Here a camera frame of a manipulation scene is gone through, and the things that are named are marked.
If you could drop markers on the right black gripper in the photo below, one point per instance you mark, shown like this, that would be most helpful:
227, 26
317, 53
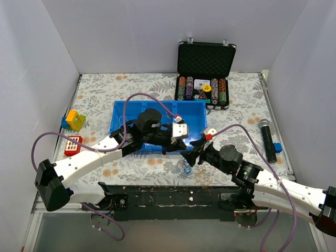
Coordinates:
199, 154

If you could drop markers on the blue plastic divided bin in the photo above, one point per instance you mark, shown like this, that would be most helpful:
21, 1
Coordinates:
192, 112

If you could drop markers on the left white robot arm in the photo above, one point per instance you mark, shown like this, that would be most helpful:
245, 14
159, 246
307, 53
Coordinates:
57, 183

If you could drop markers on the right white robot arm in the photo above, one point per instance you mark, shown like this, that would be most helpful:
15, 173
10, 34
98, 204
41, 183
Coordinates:
260, 187

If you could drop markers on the black handheld microphone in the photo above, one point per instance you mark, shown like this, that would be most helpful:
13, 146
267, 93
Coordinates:
267, 139

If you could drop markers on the small blue toy brick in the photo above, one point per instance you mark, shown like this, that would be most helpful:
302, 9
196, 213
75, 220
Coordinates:
278, 147

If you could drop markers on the black poker chip case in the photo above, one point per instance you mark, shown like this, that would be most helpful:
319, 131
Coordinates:
202, 72

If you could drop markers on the colourful toy brick stack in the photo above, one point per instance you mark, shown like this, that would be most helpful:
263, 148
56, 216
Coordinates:
73, 121

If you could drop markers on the red white toy block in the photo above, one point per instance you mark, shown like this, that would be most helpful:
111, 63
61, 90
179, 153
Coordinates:
71, 148

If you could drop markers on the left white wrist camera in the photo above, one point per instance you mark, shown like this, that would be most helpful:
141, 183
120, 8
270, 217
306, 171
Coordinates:
179, 129

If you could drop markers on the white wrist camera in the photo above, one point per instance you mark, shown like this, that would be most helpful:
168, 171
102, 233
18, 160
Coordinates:
179, 129
208, 136

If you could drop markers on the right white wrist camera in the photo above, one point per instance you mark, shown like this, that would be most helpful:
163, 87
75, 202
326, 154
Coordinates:
208, 136

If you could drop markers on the aluminium frame rail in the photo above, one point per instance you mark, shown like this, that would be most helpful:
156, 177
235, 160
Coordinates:
38, 207

